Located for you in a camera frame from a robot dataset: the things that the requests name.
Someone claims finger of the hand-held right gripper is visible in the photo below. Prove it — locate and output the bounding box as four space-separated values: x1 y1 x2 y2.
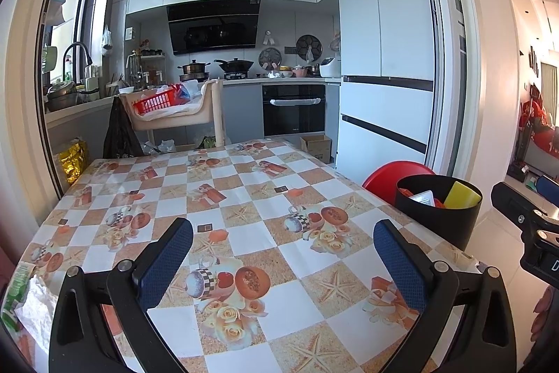
490 182 549 225
536 175 559 208

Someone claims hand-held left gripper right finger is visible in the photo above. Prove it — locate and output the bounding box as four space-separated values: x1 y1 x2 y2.
372 219 518 373

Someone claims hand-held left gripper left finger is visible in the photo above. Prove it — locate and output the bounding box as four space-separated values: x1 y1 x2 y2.
48 217 195 373

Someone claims black trash bin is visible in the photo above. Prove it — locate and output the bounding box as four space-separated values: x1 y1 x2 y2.
395 175 484 251

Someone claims yellow sponge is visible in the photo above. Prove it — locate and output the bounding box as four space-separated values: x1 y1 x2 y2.
442 181 472 210

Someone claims person's right hand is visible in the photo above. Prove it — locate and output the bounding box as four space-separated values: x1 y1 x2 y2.
530 285 557 343

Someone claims small dark box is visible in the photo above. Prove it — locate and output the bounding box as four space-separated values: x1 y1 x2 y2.
508 163 530 182

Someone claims red cloth pile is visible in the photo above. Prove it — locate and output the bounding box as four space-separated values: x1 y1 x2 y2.
517 85 559 164

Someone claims checkered printed tablecloth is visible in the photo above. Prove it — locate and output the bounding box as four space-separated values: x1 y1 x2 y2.
0 139 490 373

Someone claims black plastic bag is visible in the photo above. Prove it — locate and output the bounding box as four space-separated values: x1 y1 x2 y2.
102 95 145 159

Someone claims gold foil bag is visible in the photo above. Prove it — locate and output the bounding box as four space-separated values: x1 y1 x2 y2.
55 138 90 187

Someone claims white crumpled paper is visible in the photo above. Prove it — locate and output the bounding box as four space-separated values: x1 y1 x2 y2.
13 274 59 356

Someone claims cardboard box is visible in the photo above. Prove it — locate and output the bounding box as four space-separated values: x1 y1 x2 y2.
300 135 333 164

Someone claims green white snack packet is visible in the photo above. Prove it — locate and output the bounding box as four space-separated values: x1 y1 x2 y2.
0 261 40 334

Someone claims beige high chair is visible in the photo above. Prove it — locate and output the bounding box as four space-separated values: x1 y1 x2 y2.
119 79 225 149

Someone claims red plastic basket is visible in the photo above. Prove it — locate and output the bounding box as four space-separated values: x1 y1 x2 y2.
132 90 180 116

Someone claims grey kitchen counter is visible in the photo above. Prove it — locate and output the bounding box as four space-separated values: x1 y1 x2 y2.
44 76 341 157

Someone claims black built-in oven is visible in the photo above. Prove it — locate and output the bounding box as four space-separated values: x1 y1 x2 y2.
262 84 327 137

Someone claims white spice rack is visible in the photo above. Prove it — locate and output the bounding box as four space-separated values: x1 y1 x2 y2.
126 52 167 91

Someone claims brown lidded cooking pot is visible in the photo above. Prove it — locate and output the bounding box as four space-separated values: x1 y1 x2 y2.
179 59 211 82

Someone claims metal pot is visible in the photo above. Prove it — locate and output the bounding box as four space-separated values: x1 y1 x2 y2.
46 80 79 112

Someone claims black wok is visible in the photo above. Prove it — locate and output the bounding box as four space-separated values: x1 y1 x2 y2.
214 57 255 73

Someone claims white rice cooker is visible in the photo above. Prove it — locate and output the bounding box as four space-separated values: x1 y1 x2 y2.
320 57 342 79

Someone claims white refrigerator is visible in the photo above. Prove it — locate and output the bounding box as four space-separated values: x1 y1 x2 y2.
332 0 437 181

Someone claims grey round lid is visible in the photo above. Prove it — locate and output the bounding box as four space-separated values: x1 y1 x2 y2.
259 47 281 70

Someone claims dark kitchen faucet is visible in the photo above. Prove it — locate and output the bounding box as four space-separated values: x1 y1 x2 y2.
62 42 94 83

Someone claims black range hood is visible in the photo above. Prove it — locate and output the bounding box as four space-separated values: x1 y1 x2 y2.
166 0 261 56

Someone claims dark round steamer rack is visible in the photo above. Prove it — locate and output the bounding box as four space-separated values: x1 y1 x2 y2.
296 34 323 58

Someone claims kitchen window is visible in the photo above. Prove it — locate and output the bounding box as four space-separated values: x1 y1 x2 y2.
41 0 110 112

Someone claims dark wall decoration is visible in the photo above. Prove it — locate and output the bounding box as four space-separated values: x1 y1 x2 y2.
526 45 540 77

